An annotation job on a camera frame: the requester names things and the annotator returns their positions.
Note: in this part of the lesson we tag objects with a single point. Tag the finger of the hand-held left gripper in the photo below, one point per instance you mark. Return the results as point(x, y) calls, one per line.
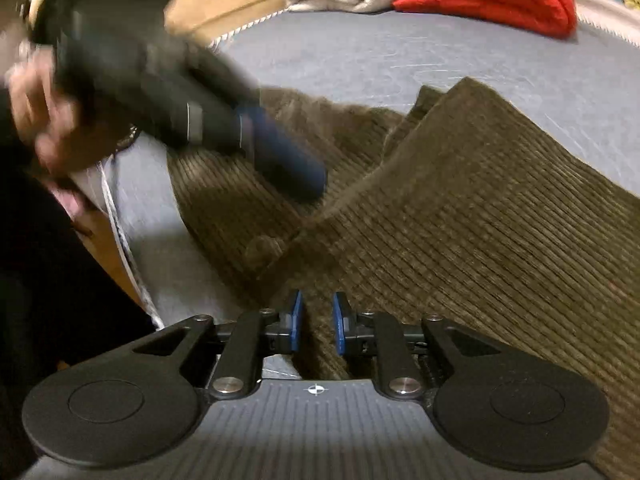
point(285, 155)

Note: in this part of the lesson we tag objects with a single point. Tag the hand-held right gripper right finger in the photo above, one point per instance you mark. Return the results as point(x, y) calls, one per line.
point(340, 321)

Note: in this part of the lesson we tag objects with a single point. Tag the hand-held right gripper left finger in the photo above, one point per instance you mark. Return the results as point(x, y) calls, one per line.
point(297, 321)

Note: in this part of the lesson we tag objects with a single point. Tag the person's left hand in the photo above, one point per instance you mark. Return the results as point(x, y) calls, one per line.
point(65, 135)

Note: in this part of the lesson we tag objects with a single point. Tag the grey-blue bed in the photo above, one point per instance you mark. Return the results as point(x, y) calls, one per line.
point(350, 50)

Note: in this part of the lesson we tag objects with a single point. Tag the person's dark clothing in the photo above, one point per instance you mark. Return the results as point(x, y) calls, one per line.
point(50, 285)

